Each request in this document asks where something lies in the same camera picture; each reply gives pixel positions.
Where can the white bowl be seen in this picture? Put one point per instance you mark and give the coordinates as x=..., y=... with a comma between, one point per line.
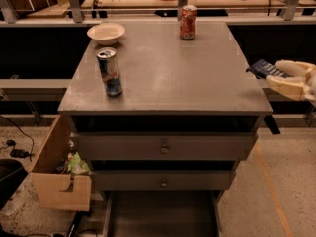
x=106, y=33

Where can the wooden side drawer box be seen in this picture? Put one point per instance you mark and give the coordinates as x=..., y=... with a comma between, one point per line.
x=55, y=187

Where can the blue silver energy drink can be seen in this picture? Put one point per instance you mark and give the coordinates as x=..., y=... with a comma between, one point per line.
x=109, y=69

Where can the grey top drawer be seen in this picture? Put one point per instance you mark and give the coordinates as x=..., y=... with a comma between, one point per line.
x=162, y=147

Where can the grey middle drawer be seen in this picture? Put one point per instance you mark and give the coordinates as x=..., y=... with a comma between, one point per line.
x=163, y=180

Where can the orange soda can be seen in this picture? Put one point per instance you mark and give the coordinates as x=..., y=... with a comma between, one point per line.
x=187, y=22

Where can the grey drawer cabinet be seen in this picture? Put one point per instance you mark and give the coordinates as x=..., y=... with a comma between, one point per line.
x=172, y=87

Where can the green snack packet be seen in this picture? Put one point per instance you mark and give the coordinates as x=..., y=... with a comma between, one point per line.
x=77, y=166

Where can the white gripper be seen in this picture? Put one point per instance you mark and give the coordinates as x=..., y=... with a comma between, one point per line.
x=313, y=83

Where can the dark blue rxbar wrapper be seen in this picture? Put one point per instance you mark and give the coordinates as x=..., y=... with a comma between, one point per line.
x=262, y=69

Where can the black bin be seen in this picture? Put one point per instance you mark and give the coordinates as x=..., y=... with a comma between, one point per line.
x=12, y=173

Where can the grey metal railing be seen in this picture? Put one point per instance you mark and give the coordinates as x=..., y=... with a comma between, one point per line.
x=92, y=11

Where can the grey open bottom drawer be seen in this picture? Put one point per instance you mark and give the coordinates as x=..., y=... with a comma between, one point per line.
x=161, y=214

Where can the black power adapter with cable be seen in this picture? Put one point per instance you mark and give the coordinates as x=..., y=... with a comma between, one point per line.
x=18, y=153

